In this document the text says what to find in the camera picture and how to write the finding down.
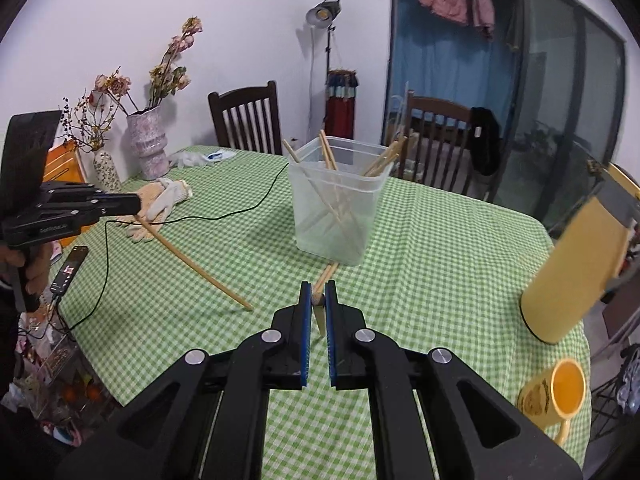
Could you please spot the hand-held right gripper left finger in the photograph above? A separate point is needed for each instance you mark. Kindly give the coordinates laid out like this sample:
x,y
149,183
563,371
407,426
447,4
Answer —
x,y
306,340

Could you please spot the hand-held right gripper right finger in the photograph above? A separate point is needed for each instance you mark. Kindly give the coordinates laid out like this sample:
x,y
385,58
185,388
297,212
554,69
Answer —
x,y
330,340

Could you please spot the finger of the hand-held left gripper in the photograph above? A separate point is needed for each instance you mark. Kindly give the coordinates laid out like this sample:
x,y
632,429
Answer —
x,y
85,194
110,209

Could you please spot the clear plastic container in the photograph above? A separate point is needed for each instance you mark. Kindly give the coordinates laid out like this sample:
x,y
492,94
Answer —
x,y
310,230

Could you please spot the pile of bamboo chopsticks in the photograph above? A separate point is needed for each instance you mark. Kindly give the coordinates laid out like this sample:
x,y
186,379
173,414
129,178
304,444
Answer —
x,y
327,152

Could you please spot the person's left hand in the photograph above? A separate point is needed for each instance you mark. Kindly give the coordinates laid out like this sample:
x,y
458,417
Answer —
x,y
44,270

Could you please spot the small patterned vase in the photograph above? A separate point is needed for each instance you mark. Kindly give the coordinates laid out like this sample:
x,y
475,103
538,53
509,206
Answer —
x,y
106,170

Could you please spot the orange box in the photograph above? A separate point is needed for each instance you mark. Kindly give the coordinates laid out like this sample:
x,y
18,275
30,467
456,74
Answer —
x,y
65,165

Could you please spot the beige work glove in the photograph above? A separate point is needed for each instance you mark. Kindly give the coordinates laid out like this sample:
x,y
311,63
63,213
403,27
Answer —
x,y
147,196

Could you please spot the black smartphone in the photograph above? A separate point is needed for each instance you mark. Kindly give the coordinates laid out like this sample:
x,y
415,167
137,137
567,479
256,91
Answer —
x,y
70,270

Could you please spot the pink speckled vase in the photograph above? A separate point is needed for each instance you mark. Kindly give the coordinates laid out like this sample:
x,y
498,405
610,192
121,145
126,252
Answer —
x,y
147,145

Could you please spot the dried flower bunch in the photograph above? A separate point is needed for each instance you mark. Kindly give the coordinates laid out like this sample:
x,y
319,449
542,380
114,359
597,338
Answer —
x,y
112,84

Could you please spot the white and blue packet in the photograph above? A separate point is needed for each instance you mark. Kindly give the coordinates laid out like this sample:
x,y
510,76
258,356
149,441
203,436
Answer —
x,y
218,156

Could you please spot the clear plastic organizer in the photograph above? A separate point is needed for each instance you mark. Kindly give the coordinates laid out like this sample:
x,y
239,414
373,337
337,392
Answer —
x,y
60,360

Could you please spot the tall dried rose stems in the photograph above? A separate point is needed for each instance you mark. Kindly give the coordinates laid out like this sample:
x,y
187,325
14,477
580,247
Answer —
x,y
170,77

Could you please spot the green checked tablecloth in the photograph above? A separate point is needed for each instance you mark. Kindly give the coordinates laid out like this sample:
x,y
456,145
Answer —
x,y
450,240

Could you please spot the dark wooden chair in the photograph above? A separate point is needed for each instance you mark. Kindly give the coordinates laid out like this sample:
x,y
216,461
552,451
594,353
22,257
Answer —
x,y
440,105
245,95

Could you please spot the yellow mug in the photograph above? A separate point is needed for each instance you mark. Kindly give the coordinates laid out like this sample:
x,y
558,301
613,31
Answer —
x,y
537,397

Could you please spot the red folded umbrella stand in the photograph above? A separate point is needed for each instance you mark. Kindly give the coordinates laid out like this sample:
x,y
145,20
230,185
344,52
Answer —
x,y
340,115

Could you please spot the black jacket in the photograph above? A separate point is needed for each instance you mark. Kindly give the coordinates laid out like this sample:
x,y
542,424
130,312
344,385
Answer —
x,y
485,145

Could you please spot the yellow thermos jug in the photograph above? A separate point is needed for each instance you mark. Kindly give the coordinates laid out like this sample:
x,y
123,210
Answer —
x,y
570,270

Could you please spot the black metal folding rack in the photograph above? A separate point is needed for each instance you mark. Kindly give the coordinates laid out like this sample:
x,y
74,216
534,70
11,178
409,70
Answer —
x,y
607,400

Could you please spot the studio light on stand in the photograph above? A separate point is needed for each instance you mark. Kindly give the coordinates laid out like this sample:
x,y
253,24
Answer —
x,y
322,10

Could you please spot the blue curtain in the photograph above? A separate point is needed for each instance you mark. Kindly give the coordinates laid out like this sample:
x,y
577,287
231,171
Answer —
x,y
450,70

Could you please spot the grey cloth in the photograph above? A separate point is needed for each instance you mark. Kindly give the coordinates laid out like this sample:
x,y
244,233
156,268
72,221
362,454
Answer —
x,y
630,380

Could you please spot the sliding glass door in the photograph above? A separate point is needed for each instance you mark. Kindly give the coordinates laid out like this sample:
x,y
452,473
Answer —
x,y
550,85

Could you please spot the small pink jacket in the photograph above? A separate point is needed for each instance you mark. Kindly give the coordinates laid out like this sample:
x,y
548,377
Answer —
x,y
482,5

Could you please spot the ornate metal rail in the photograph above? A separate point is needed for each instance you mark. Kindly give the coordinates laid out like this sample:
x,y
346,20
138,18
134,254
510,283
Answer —
x,y
596,166

